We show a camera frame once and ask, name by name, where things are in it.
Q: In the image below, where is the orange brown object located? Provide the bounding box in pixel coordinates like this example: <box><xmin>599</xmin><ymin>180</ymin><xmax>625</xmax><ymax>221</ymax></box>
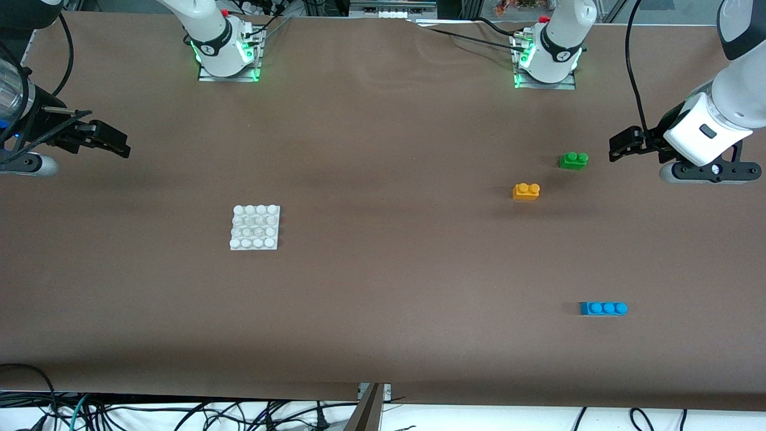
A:
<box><xmin>494</xmin><ymin>0</ymin><xmax>539</xmax><ymax>16</ymax></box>

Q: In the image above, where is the blue three-stud block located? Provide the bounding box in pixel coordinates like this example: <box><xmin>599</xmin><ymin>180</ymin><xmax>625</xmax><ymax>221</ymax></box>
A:
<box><xmin>579</xmin><ymin>301</ymin><xmax>628</xmax><ymax>317</ymax></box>

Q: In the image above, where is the brown table cover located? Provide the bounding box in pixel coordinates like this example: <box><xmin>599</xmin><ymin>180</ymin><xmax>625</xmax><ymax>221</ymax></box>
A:
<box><xmin>0</xmin><ymin>11</ymin><xmax>766</xmax><ymax>414</ymax></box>

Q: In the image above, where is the grey metal box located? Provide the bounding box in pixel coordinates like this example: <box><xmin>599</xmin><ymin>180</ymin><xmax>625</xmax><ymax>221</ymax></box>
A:
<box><xmin>349</xmin><ymin>0</ymin><xmax>439</xmax><ymax>20</ymax></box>

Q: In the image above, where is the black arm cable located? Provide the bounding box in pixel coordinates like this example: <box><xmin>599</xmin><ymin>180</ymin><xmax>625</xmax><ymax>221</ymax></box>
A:
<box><xmin>51</xmin><ymin>11</ymin><xmax>75</xmax><ymax>99</ymax></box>
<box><xmin>625</xmin><ymin>0</ymin><xmax>653</xmax><ymax>147</ymax></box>

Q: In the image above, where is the dark aluminium profile beam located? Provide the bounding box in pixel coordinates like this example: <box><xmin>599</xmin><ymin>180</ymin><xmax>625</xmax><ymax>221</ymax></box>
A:
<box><xmin>344</xmin><ymin>383</ymin><xmax>384</xmax><ymax>431</ymax></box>

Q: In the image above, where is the white studded base plate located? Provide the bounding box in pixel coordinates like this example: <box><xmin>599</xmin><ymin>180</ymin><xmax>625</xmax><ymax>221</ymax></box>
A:
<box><xmin>230</xmin><ymin>205</ymin><xmax>281</xmax><ymax>251</ymax></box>

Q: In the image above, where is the teal cable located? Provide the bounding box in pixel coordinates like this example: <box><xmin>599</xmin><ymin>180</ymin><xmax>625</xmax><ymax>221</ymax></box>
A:
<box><xmin>67</xmin><ymin>394</ymin><xmax>92</xmax><ymax>431</ymax></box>

